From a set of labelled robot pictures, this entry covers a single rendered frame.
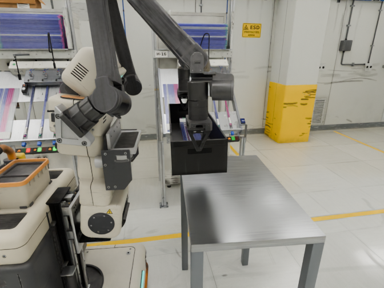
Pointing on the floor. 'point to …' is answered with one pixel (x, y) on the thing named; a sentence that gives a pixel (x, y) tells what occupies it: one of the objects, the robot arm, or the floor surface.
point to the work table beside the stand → (244, 217)
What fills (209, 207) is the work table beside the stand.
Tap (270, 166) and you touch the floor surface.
